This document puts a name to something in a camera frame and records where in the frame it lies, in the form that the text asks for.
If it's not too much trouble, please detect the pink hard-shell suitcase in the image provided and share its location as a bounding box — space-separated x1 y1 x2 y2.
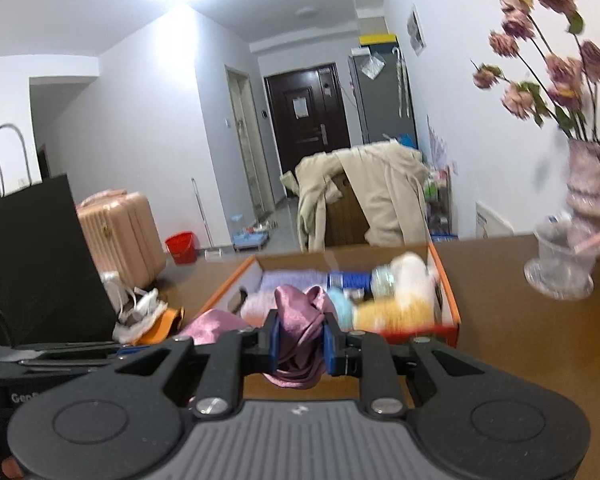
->
76 190 166 288

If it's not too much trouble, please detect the grey refrigerator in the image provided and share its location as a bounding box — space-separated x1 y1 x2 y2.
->
348 44 418 148

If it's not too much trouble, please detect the pink satin bow scrunchie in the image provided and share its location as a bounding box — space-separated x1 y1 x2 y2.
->
181 285 338 390

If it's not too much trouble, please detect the beige coat on chair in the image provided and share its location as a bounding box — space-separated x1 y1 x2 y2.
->
280 140 430 252

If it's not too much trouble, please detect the wall picture frame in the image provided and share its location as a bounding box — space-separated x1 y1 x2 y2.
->
406 6 426 55

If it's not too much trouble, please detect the dark brown entrance door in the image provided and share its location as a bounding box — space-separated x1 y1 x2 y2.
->
264 63 351 174

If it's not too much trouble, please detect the red orange cardboard box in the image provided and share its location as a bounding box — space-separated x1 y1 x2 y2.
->
186 245 460 353

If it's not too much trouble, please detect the pink textured vase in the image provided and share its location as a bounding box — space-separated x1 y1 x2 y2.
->
566 139 600 247

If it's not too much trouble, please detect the dried pink rose bouquet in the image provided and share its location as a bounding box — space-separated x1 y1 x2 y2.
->
472 0 600 144

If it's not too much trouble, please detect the red plastic bucket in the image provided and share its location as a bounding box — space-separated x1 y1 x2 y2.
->
166 231 197 266

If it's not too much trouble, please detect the light blue plush toy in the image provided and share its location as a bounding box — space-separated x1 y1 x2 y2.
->
327 287 354 330

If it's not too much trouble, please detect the blue tissue pack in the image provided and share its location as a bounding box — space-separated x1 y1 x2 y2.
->
327 271 372 290

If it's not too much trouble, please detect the orange cloth with white items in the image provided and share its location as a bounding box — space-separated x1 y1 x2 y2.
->
100 272 184 346

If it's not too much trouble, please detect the white and yellow plush toy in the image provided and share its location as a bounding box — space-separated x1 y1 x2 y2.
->
353 252 439 335

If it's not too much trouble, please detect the clear plastic cup with saucer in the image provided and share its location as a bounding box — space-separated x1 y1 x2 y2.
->
524 216 600 301

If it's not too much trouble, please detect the black paper shopping bag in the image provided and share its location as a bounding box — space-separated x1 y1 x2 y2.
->
0 174 117 347

